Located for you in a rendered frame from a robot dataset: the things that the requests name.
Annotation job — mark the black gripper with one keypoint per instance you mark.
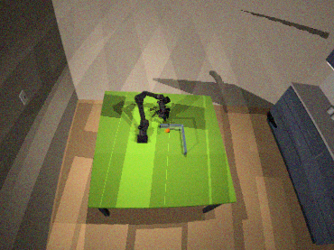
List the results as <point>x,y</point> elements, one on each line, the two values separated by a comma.
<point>164,113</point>

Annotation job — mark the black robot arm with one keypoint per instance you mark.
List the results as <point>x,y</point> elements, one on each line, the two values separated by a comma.
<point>139,99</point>

